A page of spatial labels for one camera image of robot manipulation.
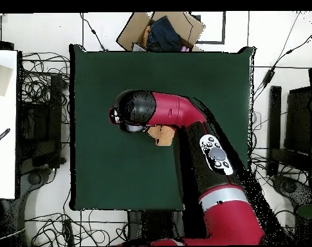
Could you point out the tan terry towel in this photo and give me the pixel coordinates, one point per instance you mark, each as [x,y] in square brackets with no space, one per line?
[164,135]

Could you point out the orange cloth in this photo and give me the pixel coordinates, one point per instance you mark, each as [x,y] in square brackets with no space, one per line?
[146,34]

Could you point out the dark blue jeans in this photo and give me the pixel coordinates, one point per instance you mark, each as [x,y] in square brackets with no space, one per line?
[163,33]

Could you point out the small pink item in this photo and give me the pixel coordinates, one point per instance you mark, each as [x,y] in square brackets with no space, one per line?
[185,49]

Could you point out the white desk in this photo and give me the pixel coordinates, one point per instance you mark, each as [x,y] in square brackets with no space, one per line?
[3,154]

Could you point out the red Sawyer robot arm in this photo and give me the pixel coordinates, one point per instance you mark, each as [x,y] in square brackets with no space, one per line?
[176,108]

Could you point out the black stand base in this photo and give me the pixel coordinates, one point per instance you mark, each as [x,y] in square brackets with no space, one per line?
[289,186]
[34,178]

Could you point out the beige box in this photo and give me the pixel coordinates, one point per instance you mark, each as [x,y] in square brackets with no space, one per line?
[0,79]

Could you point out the brown cardboard box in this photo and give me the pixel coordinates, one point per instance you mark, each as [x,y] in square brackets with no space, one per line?
[130,33]

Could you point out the black stand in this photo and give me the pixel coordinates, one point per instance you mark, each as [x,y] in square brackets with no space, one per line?
[55,103]
[275,115]

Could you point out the black power strip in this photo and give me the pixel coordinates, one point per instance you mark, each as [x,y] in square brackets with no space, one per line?
[68,231]

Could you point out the black striped tool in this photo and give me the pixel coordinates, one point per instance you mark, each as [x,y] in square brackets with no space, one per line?
[1,137]

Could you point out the dark green table cloth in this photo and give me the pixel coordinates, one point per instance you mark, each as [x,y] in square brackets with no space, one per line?
[106,77]

